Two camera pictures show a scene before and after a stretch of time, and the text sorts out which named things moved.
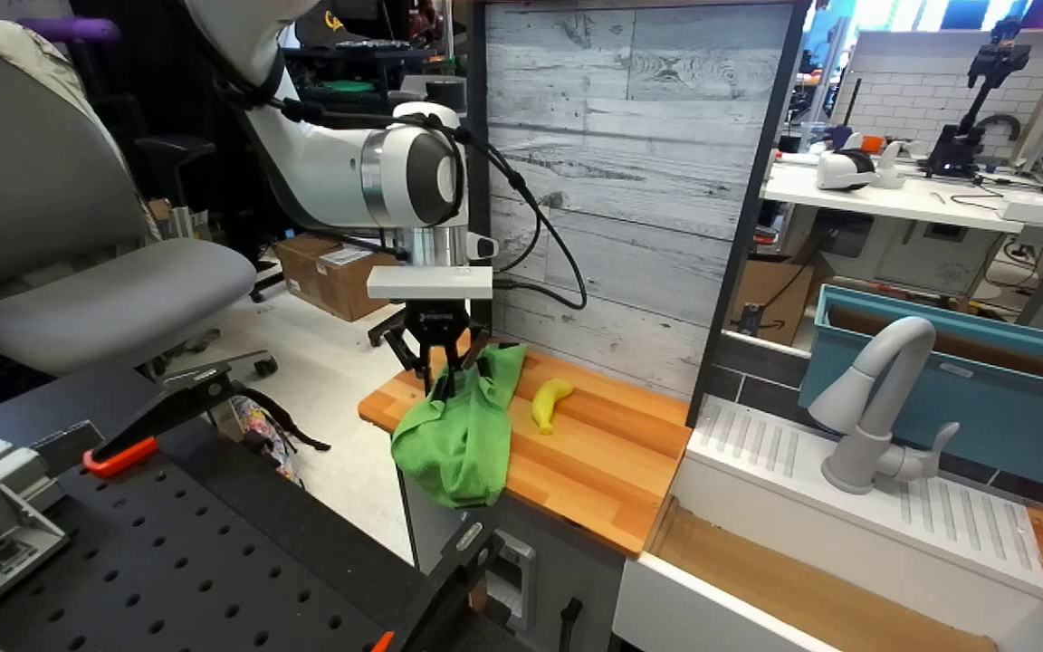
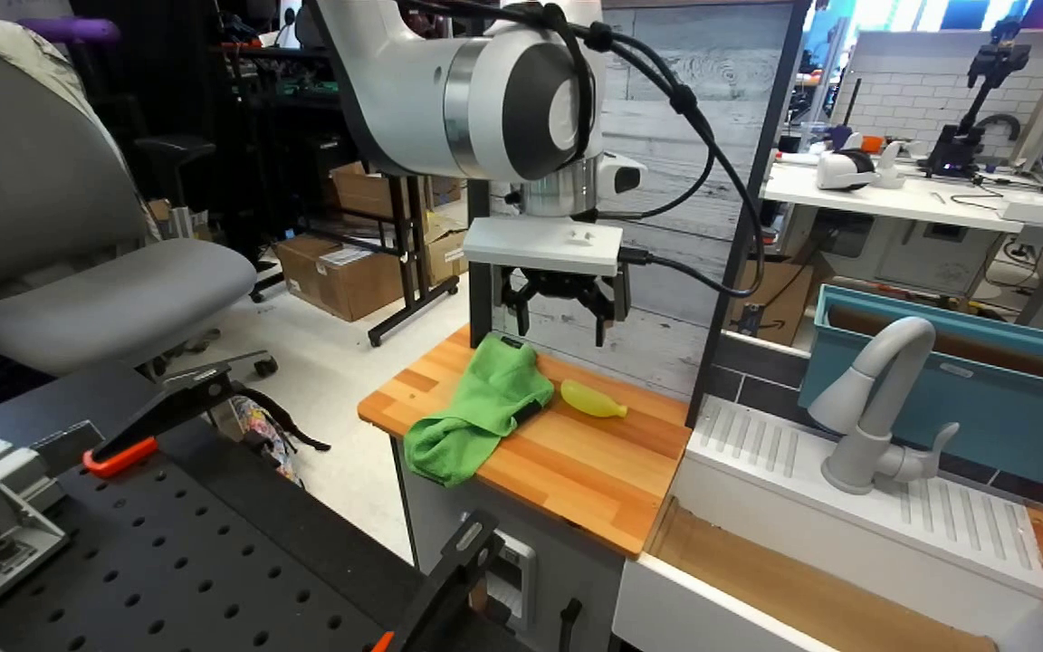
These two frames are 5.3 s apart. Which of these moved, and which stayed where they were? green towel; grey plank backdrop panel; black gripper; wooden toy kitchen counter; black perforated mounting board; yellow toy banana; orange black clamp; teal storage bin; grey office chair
Moved: green towel; black gripper; yellow toy banana
Stayed: wooden toy kitchen counter; grey office chair; grey plank backdrop panel; teal storage bin; orange black clamp; black perforated mounting board
